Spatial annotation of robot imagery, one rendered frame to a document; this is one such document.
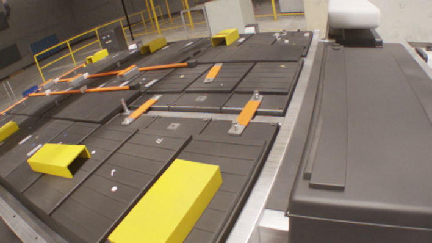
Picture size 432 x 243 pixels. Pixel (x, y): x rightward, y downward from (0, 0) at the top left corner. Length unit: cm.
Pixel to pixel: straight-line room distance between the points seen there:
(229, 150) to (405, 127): 27
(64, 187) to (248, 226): 35
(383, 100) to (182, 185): 28
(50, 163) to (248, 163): 38
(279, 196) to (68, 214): 33
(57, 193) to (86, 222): 12
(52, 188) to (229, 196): 35
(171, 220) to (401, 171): 24
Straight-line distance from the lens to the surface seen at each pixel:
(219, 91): 65
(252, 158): 40
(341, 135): 26
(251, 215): 34
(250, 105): 56
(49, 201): 51
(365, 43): 66
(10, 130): 107
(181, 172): 36
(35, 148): 78
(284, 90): 60
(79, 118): 79
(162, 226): 30
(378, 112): 32
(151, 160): 46
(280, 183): 37
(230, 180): 37
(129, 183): 43
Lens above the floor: 125
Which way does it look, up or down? 29 degrees down
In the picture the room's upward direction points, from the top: 14 degrees counter-clockwise
